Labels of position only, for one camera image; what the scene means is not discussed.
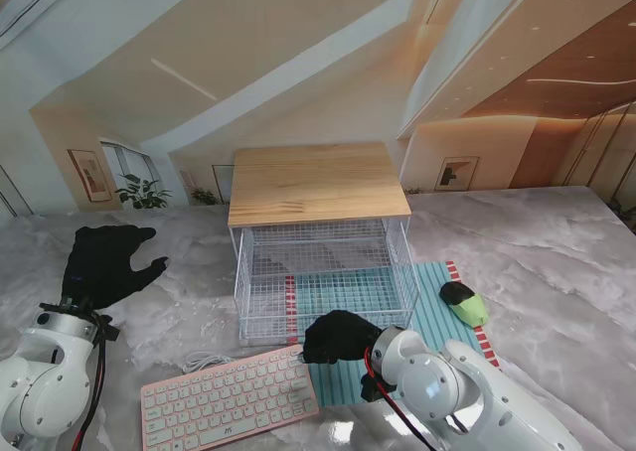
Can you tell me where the white wire drawer basket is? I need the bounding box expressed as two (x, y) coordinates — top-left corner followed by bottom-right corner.
(232, 217), (422, 347)

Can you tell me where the small green object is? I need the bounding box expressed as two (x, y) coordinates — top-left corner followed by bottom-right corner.
(449, 293), (491, 327)

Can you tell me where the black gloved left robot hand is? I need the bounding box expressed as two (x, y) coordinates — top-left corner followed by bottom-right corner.
(62, 225), (169, 311)

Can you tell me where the pink white keyboard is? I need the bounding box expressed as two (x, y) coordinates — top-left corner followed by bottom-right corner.
(140, 344), (321, 451)

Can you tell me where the red black right wrist cable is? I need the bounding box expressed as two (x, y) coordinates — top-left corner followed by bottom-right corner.
(360, 346), (441, 451)

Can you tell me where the teal striped mouse pad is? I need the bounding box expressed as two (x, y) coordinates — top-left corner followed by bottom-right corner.
(286, 260), (502, 407)

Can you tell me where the red black wrist cable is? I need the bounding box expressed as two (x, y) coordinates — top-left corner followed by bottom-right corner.
(360, 346), (441, 451)
(72, 311), (121, 451)

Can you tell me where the white keyboard cable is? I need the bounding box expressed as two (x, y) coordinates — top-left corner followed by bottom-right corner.
(181, 350), (235, 376)

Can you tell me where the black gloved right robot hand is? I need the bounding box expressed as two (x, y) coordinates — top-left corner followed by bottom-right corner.
(296, 310), (385, 367)

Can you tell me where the red black left wrist cable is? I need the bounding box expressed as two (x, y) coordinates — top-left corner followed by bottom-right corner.
(72, 311), (121, 451)

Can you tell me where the wooden top wire organizer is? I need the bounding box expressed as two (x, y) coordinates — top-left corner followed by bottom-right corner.
(227, 141), (413, 293)

